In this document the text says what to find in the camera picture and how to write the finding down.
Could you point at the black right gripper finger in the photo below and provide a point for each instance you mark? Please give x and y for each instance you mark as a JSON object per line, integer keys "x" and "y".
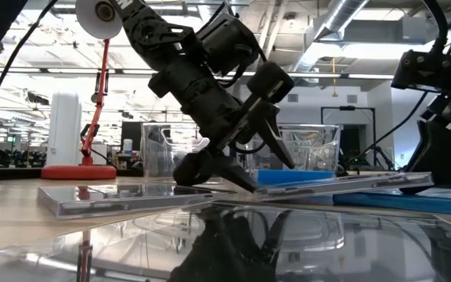
{"x": 444, "y": 160}

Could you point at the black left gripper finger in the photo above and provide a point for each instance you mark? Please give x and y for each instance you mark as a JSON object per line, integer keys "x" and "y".
{"x": 274, "y": 133}
{"x": 229, "y": 168}

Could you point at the clear jewel case silver disc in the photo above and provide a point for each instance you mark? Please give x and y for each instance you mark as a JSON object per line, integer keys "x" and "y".
{"x": 347, "y": 186}

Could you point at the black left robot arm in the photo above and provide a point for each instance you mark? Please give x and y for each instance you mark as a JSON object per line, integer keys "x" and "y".
{"x": 147, "y": 31}

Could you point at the clear jewel case black tray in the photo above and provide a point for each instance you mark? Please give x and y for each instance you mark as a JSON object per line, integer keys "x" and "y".
{"x": 225, "y": 243}

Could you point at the clear empty jewel case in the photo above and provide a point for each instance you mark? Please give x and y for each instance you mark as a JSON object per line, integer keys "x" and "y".
{"x": 112, "y": 199}

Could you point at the clear plastic bin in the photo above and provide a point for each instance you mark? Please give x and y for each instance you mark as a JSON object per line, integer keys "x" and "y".
{"x": 315, "y": 149}
{"x": 159, "y": 156}

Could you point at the black monitor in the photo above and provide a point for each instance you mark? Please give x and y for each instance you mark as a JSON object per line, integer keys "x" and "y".
{"x": 131, "y": 135}

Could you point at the white bottle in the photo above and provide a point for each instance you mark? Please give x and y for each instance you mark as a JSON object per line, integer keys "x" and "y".
{"x": 128, "y": 147}

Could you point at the white column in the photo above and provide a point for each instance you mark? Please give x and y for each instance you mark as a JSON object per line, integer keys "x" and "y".
{"x": 65, "y": 129}

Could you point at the red desk lamp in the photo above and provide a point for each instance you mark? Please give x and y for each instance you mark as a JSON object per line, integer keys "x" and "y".
{"x": 80, "y": 172}

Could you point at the black camera tripod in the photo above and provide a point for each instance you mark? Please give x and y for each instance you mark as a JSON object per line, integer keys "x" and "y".
{"x": 382, "y": 156}

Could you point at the tall black door frame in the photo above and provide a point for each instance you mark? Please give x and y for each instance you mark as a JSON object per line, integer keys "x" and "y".
{"x": 347, "y": 107}

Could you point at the slanted silver ventilation duct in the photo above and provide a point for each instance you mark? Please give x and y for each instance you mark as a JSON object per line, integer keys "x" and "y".
{"x": 339, "y": 19}

